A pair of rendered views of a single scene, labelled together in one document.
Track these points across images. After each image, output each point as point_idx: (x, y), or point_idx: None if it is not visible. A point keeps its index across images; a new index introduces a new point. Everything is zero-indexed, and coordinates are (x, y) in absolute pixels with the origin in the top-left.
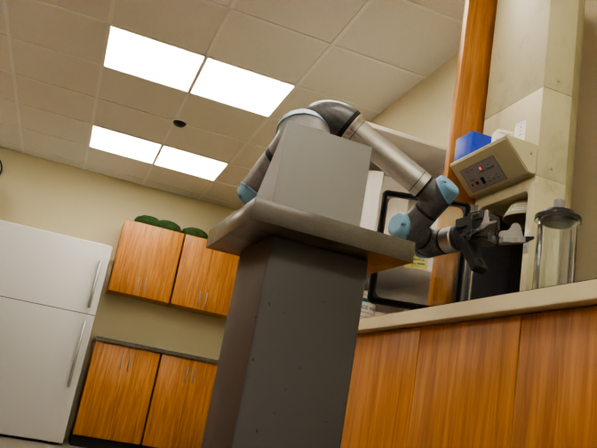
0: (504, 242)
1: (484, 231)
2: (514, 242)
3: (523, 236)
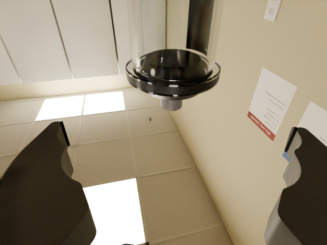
0: (288, 211)
1: (27, 172)
2: (299, 164)
3: (289, 158)
